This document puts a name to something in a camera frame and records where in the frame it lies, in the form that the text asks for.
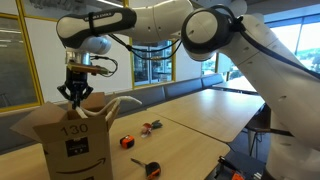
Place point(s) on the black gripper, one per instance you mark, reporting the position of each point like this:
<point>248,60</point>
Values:
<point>76,80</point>

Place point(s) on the red radish toy with tag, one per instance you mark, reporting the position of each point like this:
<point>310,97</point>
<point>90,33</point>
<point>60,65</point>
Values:
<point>146,128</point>

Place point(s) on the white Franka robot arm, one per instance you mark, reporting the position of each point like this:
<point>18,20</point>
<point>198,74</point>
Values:
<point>283,83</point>

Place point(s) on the brown cardboard carton box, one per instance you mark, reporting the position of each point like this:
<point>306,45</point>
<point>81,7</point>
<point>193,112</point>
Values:
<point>83,156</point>

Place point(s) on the small orange object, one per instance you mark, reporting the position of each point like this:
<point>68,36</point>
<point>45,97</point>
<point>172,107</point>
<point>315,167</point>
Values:
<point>237,176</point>

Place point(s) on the white framed glass door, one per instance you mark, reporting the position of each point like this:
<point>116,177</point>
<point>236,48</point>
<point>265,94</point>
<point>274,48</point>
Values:
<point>156,70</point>
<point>141,70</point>

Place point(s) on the small orange tape measure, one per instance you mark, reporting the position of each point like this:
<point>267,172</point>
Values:
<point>127,142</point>

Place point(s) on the grey upholstered bench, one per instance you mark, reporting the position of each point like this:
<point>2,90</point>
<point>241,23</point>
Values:
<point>180,88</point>

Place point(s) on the white standing board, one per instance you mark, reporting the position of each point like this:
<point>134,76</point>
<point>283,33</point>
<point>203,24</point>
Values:
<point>225,65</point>

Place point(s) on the black clamp tool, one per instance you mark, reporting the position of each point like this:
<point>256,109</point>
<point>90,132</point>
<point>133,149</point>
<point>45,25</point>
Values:
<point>226,165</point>

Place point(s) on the dark blue platform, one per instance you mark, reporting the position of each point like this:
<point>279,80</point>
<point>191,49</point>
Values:
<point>248,160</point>

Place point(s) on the brown chair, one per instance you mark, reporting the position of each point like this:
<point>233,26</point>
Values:
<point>258,123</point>

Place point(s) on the tan wrist camera mount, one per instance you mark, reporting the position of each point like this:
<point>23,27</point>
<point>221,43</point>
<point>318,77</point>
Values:
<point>85,68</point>

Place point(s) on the yellow window frame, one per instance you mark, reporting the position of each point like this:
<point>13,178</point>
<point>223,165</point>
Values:
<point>37,83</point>
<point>131,66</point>

